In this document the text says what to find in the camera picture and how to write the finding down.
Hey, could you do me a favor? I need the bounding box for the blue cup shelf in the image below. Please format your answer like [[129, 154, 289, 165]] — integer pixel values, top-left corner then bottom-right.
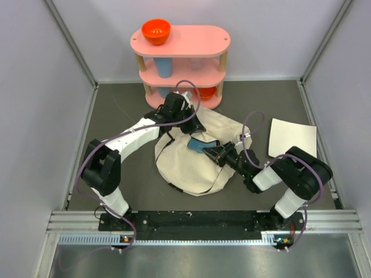
[[154, 57, 173, 78], [157, 87, 172, 98]]

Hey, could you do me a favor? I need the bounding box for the grey cable duct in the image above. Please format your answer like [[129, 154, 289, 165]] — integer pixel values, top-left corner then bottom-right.
[[57, 231, 290, 247]]

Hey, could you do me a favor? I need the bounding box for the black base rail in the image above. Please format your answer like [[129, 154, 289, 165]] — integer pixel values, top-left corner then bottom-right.
[[99, 210, 304, 233]]

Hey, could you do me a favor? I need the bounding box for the cream canvas backpack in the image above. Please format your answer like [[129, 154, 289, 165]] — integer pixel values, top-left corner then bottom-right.
[[155, 107, 242, 196]]

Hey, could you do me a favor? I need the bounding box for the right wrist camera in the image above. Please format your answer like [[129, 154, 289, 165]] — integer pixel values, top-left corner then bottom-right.
[[235, 133, 251, 152]]

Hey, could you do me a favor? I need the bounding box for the orange bowl bottom shelf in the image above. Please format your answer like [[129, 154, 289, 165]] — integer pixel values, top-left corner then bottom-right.
[[199, 86, 217, 100]]

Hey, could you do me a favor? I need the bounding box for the pink three-tier shelf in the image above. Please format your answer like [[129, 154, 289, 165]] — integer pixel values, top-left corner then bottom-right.
[[130, 25, 231, 109]]

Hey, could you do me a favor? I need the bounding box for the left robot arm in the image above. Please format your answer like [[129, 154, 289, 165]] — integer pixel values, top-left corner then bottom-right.
[[79, 92, 206, 230]]

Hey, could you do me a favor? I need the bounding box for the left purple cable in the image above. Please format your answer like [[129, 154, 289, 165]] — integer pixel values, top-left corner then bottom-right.
[[74, 80, 201, 253]]

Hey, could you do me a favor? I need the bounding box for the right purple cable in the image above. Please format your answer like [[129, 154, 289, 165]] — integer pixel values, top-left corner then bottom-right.
[[242, 111, 325, 252]]

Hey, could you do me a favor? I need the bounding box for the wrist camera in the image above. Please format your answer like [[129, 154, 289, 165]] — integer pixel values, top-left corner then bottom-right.
[[180, 91, 192, 107], [235, 133, 251, 152]]

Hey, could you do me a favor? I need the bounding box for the blue cup bottom shelf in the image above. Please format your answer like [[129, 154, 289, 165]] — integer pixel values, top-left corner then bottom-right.
[[157, 87, 172, 98]]

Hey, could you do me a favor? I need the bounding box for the blue cup middle shelf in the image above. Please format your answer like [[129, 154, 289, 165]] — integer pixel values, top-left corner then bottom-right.
[[154, 57, 173, 78]]

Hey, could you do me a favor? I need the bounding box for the orange bowl on shelf top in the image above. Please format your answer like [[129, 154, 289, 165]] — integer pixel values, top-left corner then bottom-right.
[[141, 19, 171, 45]]

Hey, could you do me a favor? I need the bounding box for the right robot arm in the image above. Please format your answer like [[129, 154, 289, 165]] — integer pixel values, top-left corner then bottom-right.
[[202, 142, 333, 229]]

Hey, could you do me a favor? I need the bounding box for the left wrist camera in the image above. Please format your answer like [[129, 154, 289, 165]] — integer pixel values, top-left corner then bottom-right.
[[180, 91, 192, 107]]

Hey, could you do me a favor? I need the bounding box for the white square board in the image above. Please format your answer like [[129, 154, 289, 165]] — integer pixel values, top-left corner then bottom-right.
[[268, 118, 317, 158]]

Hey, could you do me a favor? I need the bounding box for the small teal notebook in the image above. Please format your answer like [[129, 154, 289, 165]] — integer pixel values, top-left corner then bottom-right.
[[187, 137, 220, 153]]

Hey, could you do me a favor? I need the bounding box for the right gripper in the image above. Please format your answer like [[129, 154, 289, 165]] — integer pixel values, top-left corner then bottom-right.
[[203, 140, 249, 178]]

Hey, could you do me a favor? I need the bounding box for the clear glass cup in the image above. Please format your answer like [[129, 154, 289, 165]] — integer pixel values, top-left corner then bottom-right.
[[189, 58, 203, 70]]

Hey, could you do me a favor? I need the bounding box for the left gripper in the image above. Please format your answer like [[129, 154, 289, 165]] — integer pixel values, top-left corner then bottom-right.
[[172, 105, 206, 134]]

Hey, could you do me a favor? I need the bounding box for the purple cable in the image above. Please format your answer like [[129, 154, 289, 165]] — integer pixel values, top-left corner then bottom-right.
[[242, 111, 325, 252], [74, 80, 201, 253]]

